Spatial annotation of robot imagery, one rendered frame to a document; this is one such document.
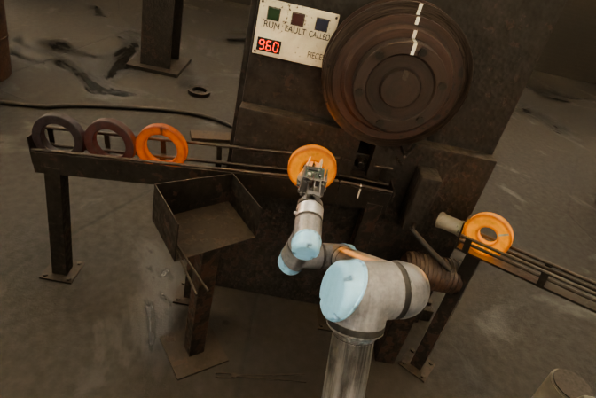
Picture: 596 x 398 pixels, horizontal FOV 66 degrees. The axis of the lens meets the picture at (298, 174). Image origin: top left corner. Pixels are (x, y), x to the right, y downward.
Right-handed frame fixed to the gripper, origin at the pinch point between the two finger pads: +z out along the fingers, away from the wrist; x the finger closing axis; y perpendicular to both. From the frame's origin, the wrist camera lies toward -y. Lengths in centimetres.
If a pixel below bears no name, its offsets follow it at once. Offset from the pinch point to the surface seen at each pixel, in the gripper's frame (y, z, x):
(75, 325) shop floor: -78, -30, 74
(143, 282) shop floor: -86, -4, 57
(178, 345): -78, -31, 34
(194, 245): -18.6, -25.5, 30.6
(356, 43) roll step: 30.8, 22.1, -5.2
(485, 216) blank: -9, 0, -60
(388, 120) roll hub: 14.1, 10.7, -20.2
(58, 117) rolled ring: -15, 14, 88
